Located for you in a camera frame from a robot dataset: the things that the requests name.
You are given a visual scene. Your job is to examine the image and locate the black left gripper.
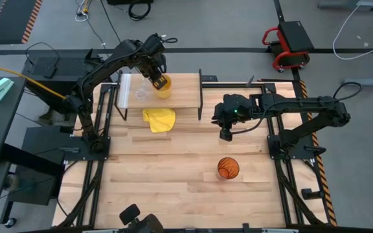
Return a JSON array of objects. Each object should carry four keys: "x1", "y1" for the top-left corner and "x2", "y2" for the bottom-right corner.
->
[{"x1": 134, "y1": 33, "x2": 170, "y2": 91}]

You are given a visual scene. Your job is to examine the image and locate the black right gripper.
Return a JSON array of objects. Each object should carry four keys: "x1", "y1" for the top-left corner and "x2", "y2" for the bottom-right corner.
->
[{"x1": 210, "y1": 93, "x2": 255, "y2": 129}]

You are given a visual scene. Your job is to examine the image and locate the yellow mug with white handle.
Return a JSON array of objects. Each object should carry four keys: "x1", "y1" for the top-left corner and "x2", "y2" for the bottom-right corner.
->
[{"x1": 153, "y1": 73, "x2": 173, "y2": 100}]

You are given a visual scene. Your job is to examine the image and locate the clear glass cup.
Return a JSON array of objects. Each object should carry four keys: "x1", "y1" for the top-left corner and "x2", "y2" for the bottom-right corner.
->
[{"x1": 134, "y1": 84, "x2": 151, "y2": 103}]

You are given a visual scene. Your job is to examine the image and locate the orange faceted plastic tumbler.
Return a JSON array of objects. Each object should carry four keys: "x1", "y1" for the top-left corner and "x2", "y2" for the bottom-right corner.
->
[{"x1": 215, "y1": 157, "x2": 241, "y2": 182}]

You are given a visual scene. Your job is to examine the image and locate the wooden shelf with black legs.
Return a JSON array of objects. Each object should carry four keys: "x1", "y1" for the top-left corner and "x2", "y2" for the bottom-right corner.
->
[{"x1": 113, "y1": 68, "x2": 204, "y2": 122}]

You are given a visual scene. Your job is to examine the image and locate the black cart shelf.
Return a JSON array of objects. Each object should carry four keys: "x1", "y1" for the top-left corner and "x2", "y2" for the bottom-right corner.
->
[{"x1": 8, "y1": 126, "x2": 74, "y2": 206}]

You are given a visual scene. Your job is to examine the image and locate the yellow microfibre cloth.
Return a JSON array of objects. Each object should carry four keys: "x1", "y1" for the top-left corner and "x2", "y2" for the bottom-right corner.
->
[{"x1": 142, "y1": 107, "x2": 177, "y2": 134}]

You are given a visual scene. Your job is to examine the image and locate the black box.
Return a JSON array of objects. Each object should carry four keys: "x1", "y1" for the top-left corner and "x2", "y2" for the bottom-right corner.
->
[{"x1": 107, "y1": 0, "x2": 154, "y2": 6}]

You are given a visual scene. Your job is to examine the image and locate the red and black creeper stool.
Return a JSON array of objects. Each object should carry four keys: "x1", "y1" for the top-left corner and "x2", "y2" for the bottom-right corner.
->
[{"x1": 262, "y1": 21, "x2": 315, "y2": 73}]

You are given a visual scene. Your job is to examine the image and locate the black table clamp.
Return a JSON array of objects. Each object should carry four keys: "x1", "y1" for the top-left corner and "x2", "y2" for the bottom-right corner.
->
[{"x1": 301, "y1": 188, "x2": 325, "y2": 201}]

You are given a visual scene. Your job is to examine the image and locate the yellow black hazard tape strip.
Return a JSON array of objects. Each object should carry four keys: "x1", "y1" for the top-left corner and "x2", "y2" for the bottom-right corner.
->
[{"x1": 299, "y1": 80, "x2": 338, "y2": 227}]

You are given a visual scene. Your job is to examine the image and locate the mint green stapler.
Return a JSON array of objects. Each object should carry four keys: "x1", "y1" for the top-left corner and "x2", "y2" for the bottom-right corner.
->
[{"x1": 0, "y1": 77, "x2": 15, "y2": 103}]

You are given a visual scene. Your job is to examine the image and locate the black mat with hazard stripes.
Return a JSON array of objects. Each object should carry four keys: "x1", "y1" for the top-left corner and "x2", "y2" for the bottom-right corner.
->
[{"x1": 0, "y1": 0, "x2": 43, "y2": 45}]

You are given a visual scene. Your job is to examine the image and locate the grey metal floor beam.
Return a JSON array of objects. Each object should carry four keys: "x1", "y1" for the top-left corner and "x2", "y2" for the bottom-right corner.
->
[{"x1": 317, "y1": 0, "x2": 373, "y2": 10}]

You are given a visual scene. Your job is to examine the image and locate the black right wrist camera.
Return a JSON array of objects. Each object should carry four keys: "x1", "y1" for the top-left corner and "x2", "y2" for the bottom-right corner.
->
[{"x1": 219, "y1": 128, "x2": 235, "y2": 142}]

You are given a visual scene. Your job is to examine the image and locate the black aluminium rig frame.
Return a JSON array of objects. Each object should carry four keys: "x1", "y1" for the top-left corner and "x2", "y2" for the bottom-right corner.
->
[{"x1": 55, "y1": 80, "x2": 332, "y2": 229}]

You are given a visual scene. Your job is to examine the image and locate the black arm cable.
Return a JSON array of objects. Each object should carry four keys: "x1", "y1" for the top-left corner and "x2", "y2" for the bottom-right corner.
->
[
  {"x1": 332, "y1": 81, "x2": 363, "y2": 102},
  {"x1": 232, "y1": 96, "x2": 273, "y2": 135}
]

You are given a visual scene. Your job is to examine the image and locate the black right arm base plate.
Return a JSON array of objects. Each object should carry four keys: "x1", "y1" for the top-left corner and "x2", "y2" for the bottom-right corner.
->
[{"x1": 267, "y1": 134, "x2": 317, "y2": 160}]

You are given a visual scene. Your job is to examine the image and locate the black coiled cable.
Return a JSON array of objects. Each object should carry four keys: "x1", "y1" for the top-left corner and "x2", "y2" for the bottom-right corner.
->
[{"x1": 128, "y1": 1, "x2": 152, "y2": 21}]

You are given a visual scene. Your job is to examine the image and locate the white cable bundle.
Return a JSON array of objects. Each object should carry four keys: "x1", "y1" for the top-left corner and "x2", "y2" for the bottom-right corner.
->
[{"x1": 74, "y1": 0, "x2": 92, "y2": 23}]

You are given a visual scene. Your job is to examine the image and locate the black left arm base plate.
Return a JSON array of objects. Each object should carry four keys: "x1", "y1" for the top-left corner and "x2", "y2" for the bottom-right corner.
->
[{"x1": 63, "y1": 135, "x2": 111, "y2": 162}]

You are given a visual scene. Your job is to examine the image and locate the white floor cable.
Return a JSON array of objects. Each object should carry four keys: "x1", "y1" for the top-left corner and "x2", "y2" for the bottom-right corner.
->
[{"x1": 332, "y1": 3, "x2": 373, "y2": 61}]

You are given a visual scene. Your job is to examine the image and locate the yellow cable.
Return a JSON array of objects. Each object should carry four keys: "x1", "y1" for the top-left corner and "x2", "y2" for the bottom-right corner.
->
[{"x1": 0, "y1": 61, "x2": 67, "y2": 100}]

